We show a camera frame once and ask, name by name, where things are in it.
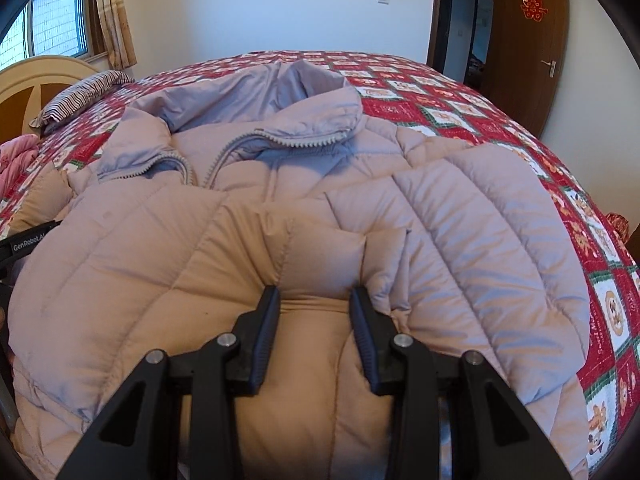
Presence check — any brown wooden door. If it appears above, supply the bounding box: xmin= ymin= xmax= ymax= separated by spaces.
xmin=492 ymin=0 xmax=571 ymax=138

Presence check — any red printed patchwork blanket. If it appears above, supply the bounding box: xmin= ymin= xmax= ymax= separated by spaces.
xmin=0 ymin=50 xmax=640 ymax=476

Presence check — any red cloth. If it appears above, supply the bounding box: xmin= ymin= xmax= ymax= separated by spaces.
xmin=606 ymin=212 xmax=632 ymax=243

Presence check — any beige puffer jacket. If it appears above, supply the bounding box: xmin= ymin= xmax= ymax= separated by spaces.
xmin=7 ymin=57 xmax=606 ymax=480

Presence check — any pink quilt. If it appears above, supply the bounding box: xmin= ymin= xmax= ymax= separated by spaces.
xmin=0 ymin=135 xmax=41 ymax=196

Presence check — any window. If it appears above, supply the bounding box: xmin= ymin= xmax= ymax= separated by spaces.
xmin=0 ymin=0 xmax=96 ymax=73

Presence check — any beige patterned curtain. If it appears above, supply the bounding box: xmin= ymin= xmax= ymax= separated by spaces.
xmin=87 ymin=0 xmax=138 ymax=68

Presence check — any red paper door decoration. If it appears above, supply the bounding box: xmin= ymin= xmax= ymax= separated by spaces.
xmin=517 ymin=0 xmax=547 ymax=22

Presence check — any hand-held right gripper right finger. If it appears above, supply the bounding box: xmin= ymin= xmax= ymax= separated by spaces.
xmin=348 ymin=287 xmax=573 ymax=480

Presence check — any brown door frame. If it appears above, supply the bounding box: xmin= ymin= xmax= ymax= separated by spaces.
xmin=426 ymin=0 xmax=496 ymax=91

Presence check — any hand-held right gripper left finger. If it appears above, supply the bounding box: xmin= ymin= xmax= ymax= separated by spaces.
xmin=55 ymin=285 xmax=282 ymax=480

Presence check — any cream wooden headboard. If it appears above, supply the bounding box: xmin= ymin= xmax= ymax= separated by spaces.
xmin=0 ymin=55 xmax=101 ymax=146

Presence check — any striped pillow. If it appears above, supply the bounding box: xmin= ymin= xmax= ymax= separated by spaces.
xmin=30 ymin=70 xmax=136 ymax=128

